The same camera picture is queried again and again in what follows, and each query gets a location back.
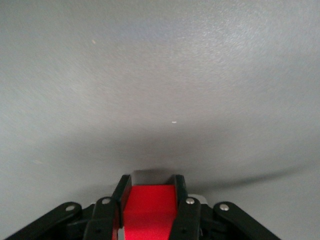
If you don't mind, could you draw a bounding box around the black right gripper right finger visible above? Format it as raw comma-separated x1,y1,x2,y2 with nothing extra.
168,174,285,240

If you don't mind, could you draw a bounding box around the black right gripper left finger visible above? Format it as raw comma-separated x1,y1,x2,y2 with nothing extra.
4,174,133,240

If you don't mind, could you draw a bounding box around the small red cube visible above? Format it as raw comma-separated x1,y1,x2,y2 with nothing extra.
117,184,180,240

